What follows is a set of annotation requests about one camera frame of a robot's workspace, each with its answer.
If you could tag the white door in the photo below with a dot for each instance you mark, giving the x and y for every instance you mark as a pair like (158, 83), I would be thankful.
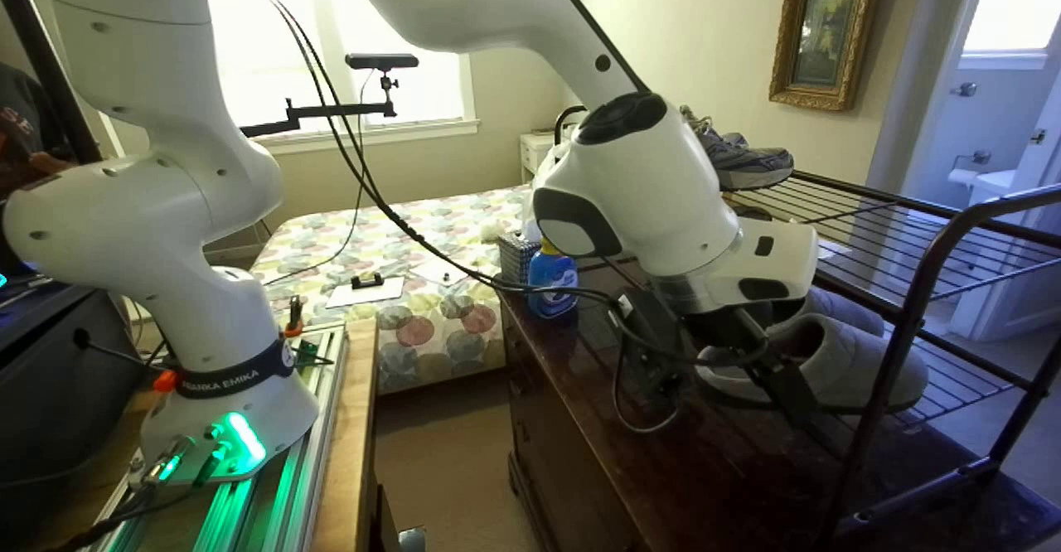
(1011, 254)

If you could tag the white paper sheet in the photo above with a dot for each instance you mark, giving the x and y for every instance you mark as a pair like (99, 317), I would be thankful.
(365, 293)

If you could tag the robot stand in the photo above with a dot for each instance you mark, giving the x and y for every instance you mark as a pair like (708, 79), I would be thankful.
(348, 452)

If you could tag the bathroom window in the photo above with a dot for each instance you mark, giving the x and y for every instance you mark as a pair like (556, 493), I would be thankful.
(1015, 5)

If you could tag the white plastic bag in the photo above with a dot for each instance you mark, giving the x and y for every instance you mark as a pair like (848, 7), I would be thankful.
(539, 204)

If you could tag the toilet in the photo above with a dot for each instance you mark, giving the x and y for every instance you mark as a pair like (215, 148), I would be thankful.
(982, 181)

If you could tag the small black clip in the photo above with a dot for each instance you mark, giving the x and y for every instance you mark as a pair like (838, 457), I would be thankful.
(367, 280)

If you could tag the patterned tissue box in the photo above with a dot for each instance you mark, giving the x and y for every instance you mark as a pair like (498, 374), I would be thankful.
(515, 258)

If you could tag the camera on mount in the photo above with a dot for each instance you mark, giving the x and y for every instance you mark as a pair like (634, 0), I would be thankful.
(381, 61)

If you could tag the bed with patterned bedspread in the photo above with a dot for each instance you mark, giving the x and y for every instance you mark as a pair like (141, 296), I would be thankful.
(431, 320)

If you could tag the blue plastic bottle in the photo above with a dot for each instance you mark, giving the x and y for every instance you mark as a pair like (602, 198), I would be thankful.
(552, 283)

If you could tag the person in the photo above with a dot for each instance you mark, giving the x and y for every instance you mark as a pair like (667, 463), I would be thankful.
(25, 138)

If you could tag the white nightstand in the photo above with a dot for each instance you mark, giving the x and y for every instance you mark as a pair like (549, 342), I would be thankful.
(535, 154)

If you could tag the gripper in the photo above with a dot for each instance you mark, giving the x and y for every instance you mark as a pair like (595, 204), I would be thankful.
(729, 332)

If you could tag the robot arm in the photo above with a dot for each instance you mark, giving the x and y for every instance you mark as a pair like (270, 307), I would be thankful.
(166, 204)

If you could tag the black metal shoe rack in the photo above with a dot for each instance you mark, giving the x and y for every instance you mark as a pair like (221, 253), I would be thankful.
(920, 287)

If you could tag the dark wooden dresser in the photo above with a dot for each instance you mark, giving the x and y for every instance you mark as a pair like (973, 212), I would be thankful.
(580, 419)

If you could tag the grey slipper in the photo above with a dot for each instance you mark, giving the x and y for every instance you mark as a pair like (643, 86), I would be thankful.
(845, 307)
(837, 365)

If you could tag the grey sneaker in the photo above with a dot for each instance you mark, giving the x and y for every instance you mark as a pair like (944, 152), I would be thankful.
(742, 161)

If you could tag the gold framed picture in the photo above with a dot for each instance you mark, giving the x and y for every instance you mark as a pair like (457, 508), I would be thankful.
(821, 30)

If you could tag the black equipment case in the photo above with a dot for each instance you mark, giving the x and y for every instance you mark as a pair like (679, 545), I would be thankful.
(58, 378)

